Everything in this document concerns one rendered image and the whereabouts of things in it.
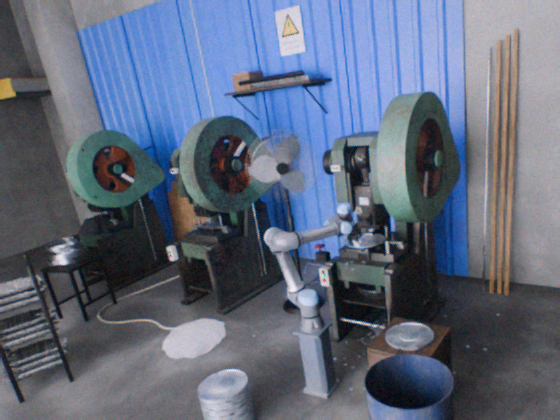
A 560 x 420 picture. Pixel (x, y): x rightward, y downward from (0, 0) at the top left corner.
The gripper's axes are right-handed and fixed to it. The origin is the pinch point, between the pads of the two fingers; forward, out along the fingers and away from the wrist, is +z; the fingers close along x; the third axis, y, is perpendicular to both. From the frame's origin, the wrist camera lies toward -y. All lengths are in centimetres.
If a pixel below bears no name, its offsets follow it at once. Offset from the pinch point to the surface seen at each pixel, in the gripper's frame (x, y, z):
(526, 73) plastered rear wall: 167, 87, -29
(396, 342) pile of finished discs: -55, 43, 22
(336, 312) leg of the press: -24, -22, 49
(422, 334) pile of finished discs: -43, 55, 28
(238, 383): -111, -34, 7
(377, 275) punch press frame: -6.5, 13.5, 20.8
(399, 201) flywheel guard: 5, 39, -36
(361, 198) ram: 29.4, -1.4, -18.3
